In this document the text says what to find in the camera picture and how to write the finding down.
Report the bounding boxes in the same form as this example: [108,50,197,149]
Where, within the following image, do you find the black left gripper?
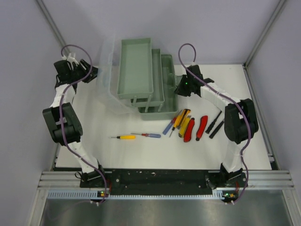
[70,59,103,83]

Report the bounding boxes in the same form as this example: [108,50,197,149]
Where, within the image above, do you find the green translucent tool box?
[96,36,178,121]

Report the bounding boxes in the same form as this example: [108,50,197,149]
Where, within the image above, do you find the black hammer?
[205,111,222,134]
[209,120,224,139]

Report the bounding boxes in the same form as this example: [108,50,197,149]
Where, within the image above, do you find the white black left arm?
[42,56,107,187]

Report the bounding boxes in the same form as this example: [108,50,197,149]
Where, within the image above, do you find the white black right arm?
[81,63,258,186]

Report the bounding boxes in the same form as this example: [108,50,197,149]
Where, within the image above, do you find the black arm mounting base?
[79,168,249,195]

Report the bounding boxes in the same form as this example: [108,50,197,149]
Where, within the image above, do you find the yellow black utility knife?
[176,109,191,129]

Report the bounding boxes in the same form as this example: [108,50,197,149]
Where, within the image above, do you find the red utility knife right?
[196,115,208,141]

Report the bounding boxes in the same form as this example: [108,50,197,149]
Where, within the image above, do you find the red utility knife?
[183,118,195,143]
[196,115,208,141]

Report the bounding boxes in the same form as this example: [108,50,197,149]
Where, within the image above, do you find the red utility knife left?
[183,118,195,143]

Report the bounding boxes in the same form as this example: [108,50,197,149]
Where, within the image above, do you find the yellow handled screwdriver upper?
[169,110,182,137]

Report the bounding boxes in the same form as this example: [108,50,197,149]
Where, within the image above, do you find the yellow handled screwdriver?
[109,135,136,140]
[169,110,182,137]

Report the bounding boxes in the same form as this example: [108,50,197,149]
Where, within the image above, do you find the blue handled screwdriver upper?
[162,117,177,135]

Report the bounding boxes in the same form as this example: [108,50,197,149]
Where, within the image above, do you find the blue handled screwdriver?
[132,133,161,138]
[162,117,177,135]

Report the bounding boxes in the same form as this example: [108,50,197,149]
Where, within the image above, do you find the blue handled screwdriver lower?
[132,133,161,138]

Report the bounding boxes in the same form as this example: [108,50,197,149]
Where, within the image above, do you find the yellow handled screwdriver lower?
[109,135,136,140]

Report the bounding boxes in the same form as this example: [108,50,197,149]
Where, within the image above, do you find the aluminium frame post left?
[34,0,79,65]

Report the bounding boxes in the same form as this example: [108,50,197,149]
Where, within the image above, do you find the aluminium frame post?
[34,0,79,65]
[243,0,289,69]

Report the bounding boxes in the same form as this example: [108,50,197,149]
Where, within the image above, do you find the aluminium front rail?
[38,169,294,191]

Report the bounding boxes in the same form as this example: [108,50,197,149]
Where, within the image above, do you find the grey slotted cable duct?
[47,188,226,200]

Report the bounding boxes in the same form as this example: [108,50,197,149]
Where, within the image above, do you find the aluminium frame post right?
[243,0,289,69]

